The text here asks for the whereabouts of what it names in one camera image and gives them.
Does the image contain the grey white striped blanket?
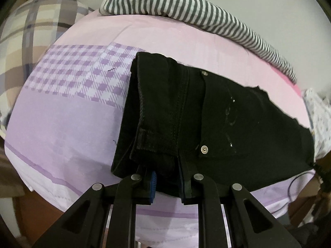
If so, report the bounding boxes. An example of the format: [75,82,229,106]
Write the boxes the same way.
[100,0,298,84]

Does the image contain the black pants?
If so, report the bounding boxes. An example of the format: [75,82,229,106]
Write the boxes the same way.
[111,52,315,198]

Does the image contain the black cable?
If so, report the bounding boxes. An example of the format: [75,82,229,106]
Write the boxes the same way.
[288,170,317,205]

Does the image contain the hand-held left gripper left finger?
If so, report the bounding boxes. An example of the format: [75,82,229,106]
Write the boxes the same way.
[33,166,157,248]

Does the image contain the white floral cloth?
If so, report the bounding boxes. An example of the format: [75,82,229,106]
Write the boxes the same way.
[302,88,331,161]

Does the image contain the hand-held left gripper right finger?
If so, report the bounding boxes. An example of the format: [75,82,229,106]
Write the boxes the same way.
[178,157,302,248]

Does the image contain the plaid pillow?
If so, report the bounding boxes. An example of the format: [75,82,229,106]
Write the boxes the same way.
[0,0,95,135]

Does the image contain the pink purple checked bed sheet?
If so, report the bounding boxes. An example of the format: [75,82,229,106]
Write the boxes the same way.
[5,8,311,248]

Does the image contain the wooden bed frame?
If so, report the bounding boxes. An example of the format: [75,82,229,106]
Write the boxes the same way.
[14,186,66,239]

